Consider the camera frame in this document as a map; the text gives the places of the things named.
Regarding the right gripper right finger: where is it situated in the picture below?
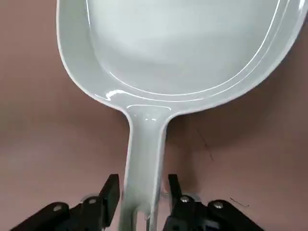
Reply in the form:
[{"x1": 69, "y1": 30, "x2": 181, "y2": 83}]
[{"x1": 166, "y1": 173, "x2": 265, "y2": 231}]

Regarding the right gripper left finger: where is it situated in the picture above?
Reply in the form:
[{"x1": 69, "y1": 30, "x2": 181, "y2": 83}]
[{"x1": 9, "y1": 173, "x2": 120, "y2": 231}]

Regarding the pale green plastic dustpan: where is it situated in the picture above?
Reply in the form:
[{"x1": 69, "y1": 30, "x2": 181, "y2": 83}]
[{"x1": 56, "y1": 0, "x2": 308, "y2": 231}]

